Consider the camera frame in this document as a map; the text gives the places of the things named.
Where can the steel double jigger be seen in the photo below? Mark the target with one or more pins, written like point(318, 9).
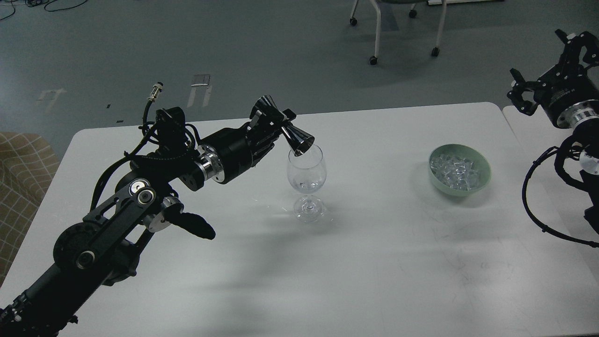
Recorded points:
point(299, 140)

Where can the white rolling chair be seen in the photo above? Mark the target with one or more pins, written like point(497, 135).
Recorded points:
point(386, 21)

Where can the clear wine glass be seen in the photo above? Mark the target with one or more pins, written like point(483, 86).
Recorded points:
point(307, 173)

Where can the green bowl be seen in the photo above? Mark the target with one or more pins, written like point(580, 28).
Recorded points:
point(480, 163)

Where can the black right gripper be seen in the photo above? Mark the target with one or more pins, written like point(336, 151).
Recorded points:
point(564, 92)

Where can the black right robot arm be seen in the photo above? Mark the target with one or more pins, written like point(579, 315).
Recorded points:
point(576, 163)

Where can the beige checkered chair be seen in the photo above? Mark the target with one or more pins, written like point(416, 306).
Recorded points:
point(27, 168)

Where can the clear ice cubes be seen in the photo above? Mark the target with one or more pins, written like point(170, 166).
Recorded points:
point(455, 172)

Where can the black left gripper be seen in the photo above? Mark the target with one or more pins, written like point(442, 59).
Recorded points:
point(242, 148)

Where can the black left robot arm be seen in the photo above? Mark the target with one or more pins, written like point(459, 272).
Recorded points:
point(133, 199)

